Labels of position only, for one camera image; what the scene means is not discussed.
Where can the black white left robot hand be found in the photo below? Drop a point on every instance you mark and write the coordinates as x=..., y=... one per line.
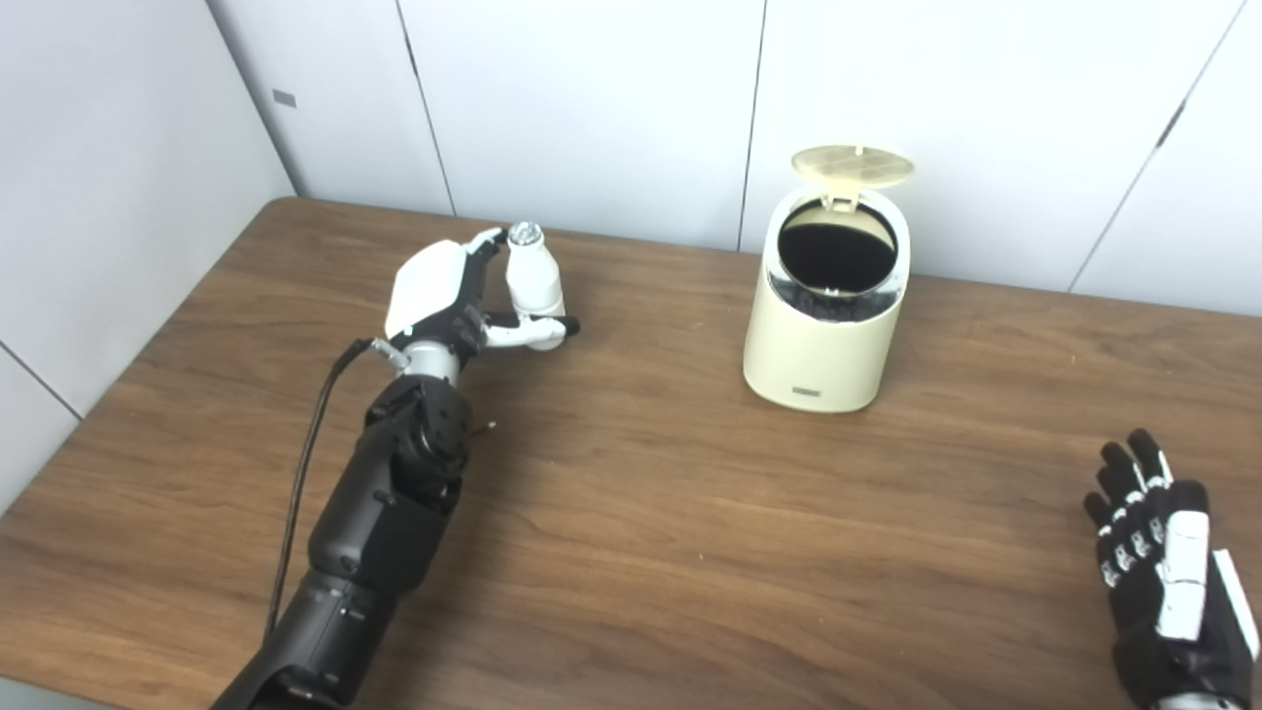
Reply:
x=424, y=286

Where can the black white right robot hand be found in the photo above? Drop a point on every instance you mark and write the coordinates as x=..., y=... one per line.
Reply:
x=1173, y=592

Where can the small white plastic bottle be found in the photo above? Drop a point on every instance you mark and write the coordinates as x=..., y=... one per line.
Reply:
x=532, y=276

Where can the cream round bin lid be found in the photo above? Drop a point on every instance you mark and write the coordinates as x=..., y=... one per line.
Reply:
x=853, y=166

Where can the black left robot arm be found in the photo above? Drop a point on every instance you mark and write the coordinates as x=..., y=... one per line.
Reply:
x=385, y=513

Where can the cream-colored round bin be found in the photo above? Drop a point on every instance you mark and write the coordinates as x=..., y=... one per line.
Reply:
x=823, y=355

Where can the black bin liner bag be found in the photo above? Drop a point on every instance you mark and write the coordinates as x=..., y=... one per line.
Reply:
x=836, y=258

